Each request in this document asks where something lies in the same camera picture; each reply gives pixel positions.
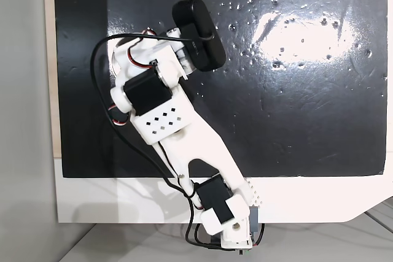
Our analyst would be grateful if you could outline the red white black servo wire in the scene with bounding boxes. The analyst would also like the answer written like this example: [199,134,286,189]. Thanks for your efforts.
[108,104,130,127]
[127,28,159,69]

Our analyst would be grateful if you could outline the black oval camera box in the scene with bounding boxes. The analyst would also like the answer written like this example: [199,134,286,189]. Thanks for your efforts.
[171,0,227,73]

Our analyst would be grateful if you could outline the black glossy mat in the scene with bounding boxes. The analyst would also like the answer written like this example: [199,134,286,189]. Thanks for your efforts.
[53,0,388,179]

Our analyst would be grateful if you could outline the silver metal mug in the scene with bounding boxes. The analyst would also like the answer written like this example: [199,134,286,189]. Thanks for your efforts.
[111,47,122,76]

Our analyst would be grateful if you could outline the light wooden board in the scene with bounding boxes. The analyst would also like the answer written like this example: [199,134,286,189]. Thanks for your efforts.
[42,0,64,160]

